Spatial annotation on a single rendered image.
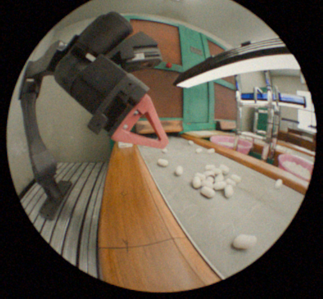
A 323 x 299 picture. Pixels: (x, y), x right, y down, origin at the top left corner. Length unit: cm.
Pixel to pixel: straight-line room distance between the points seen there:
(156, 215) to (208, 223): 9
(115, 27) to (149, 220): 25
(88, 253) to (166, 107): 76
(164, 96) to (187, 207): 63
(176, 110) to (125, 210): 67
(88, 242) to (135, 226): 16
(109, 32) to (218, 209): 31
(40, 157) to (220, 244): 40
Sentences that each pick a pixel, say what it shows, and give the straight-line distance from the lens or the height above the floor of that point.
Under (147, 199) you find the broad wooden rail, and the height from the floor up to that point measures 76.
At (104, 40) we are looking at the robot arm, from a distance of 15.
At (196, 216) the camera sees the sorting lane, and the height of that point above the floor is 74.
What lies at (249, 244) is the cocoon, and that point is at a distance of 18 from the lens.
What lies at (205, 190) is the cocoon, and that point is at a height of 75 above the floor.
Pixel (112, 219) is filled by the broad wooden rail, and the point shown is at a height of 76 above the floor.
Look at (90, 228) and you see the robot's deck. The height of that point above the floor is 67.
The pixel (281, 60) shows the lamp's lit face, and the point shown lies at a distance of 29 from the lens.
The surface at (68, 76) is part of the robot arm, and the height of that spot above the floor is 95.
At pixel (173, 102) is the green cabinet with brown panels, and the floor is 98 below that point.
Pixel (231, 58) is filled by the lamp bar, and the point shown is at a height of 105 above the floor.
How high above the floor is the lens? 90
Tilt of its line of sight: 13 degrees down
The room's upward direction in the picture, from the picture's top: straight up
